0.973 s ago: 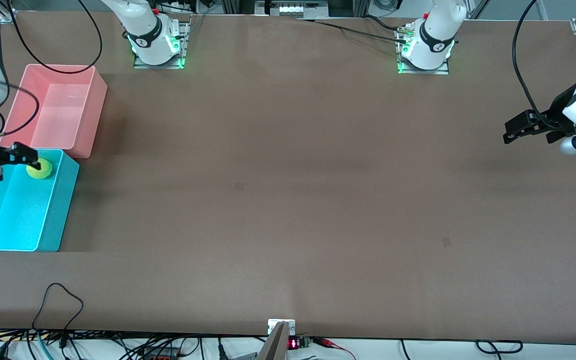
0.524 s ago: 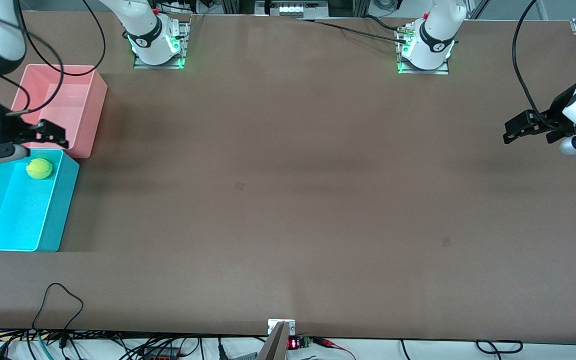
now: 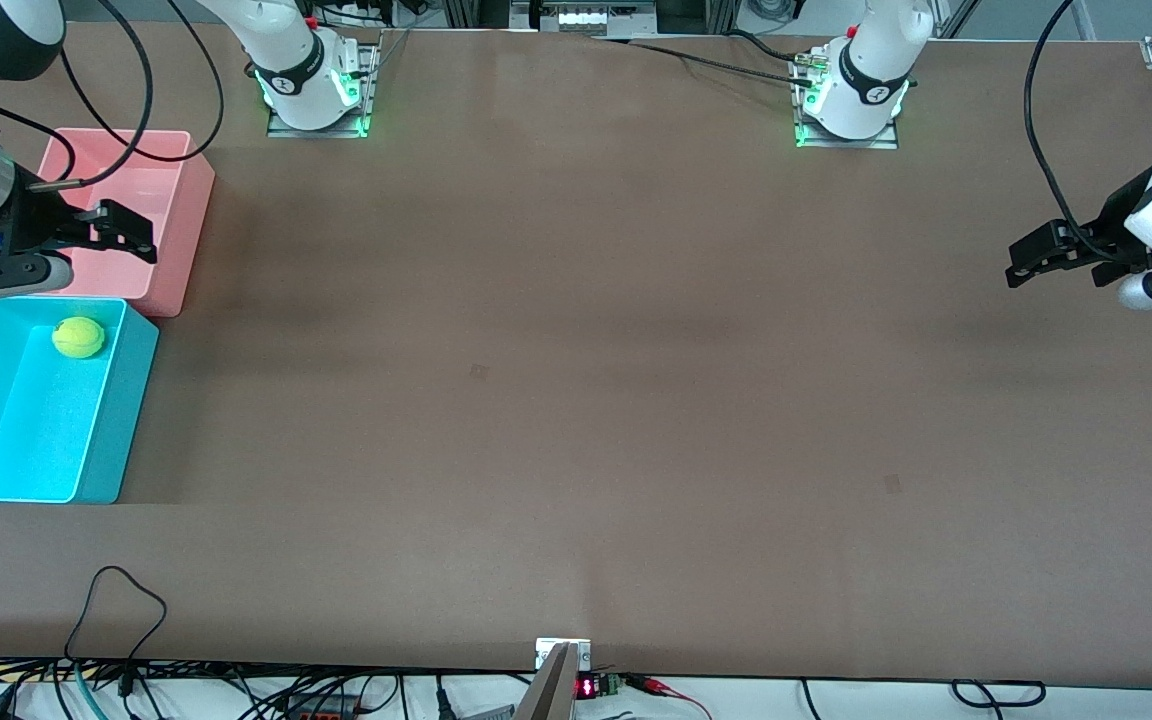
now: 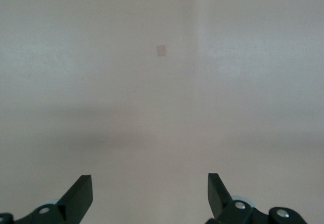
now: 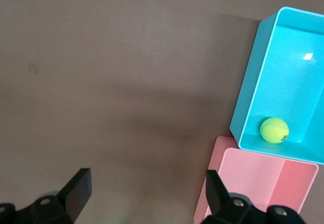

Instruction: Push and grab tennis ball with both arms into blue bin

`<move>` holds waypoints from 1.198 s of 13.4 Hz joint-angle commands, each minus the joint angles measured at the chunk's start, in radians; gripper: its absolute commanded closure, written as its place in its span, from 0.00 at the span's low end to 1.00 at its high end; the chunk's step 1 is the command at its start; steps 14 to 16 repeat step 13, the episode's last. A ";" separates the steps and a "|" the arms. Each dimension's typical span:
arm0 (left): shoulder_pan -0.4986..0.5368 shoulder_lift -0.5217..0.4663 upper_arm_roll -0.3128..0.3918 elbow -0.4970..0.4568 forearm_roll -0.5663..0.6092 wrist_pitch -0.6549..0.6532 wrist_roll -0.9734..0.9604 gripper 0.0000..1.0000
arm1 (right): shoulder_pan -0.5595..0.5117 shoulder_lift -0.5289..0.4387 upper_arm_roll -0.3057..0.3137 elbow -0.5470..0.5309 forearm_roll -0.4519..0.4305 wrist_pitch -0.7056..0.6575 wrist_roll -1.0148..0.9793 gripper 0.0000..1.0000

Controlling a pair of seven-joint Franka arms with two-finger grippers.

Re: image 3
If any yellow-green Roland Garros tennis ball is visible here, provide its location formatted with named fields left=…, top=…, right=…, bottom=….
left=52, top=317, right=105, bottom=359

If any pink plastic bin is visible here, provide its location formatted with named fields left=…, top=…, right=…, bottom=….
left=31, top=128, right=217, bottom=319

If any blue plastic bin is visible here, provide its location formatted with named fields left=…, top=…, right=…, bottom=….
left=0, top=295, right=160, bottom=504

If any grey power strip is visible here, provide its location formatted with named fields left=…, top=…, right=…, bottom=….
left=511, top=0, right=659, bottom=33

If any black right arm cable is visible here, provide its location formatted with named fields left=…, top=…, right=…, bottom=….
left=0, top=0, right=227, bottom=191

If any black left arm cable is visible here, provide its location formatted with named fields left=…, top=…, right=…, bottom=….
left=1024, top=0, right=1127, bottom=263

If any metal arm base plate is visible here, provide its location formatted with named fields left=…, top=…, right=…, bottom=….
left=792, top=50, right=901, bottom=151
left=266, top=40, right=379, bottom=139

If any thin black looped cable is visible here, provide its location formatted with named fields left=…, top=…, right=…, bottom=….
left=64, top=566, right=169, bottom=696

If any black cable to arm base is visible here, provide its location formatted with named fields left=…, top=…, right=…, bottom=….
left=591, top=30, right=817, bottom=89

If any black coiled cable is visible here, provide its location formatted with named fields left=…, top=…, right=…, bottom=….
left=951, top=678, right=1047, bottom=709

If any red clip lead wire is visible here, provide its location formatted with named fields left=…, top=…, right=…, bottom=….
left=626, top=675, right=712, bottom=720

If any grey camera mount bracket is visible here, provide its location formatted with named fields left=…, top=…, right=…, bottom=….
left=534, top=638, right=593, bottom=720

